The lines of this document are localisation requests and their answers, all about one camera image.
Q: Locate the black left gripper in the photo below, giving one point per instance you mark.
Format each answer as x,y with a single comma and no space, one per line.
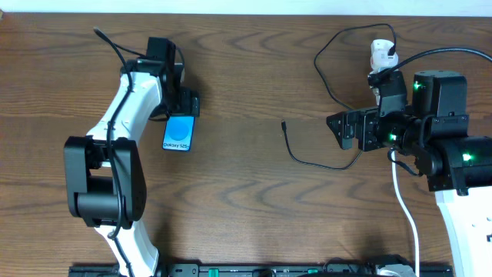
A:
191,105

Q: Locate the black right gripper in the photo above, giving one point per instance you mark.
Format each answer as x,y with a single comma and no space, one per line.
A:
367,118

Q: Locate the blue Galaxy smartphone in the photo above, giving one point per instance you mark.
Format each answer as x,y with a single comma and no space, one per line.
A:
178,133

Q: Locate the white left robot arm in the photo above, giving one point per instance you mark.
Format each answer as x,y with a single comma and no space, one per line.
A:
105,182

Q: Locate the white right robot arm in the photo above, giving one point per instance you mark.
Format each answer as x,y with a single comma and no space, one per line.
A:
433,128

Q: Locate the white power strip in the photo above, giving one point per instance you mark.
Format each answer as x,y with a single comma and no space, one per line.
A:
383,55

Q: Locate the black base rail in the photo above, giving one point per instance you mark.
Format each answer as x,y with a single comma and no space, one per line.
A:
387,265

